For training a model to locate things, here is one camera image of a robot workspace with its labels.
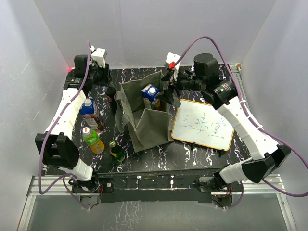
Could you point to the Fontana pineapple juice carton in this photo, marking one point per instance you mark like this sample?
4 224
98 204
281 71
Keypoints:
149 97

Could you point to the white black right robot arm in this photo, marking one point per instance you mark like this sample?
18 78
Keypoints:
266 154

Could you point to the yellow-framed whiteboard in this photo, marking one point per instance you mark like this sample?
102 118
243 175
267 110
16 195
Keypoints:
201 124

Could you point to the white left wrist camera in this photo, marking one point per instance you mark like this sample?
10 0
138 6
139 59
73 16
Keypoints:
98 55

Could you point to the grey-green canvas bag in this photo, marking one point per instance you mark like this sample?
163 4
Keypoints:
147 128

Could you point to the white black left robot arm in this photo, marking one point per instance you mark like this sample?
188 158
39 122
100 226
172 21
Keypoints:
55 145

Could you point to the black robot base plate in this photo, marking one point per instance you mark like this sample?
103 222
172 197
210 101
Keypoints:
150 186

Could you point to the green glass bottle front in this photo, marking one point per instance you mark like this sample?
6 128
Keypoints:
116 152

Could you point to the dark cola bottle red label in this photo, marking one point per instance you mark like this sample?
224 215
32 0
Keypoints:
110 93

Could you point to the blue red juice carton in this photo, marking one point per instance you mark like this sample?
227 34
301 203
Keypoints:
91 114

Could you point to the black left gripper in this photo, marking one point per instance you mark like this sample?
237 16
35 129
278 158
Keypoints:
107 78

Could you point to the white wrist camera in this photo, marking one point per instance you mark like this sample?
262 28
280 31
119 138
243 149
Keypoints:
98 55
171 59

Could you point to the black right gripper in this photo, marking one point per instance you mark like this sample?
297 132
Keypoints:
165 96

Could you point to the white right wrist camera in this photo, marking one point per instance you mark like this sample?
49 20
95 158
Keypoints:
171 59

